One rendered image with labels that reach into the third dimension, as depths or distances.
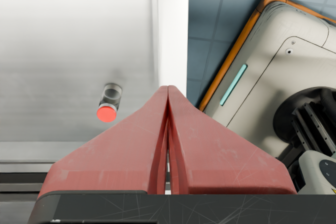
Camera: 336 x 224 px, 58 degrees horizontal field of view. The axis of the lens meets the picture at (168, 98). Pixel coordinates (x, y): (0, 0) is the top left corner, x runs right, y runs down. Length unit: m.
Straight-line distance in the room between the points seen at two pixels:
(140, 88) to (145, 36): 0.07
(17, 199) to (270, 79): 0.87
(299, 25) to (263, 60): 0.15
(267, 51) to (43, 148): 0.80
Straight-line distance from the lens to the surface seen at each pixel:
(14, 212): 0.58
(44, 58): 0.36
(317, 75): 1.16
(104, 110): 0.32
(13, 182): 0.50
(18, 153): 0.44
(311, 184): 0.73
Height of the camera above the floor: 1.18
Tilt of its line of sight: 55 degrees down
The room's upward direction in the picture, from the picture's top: 179 degrees counter-clockwise
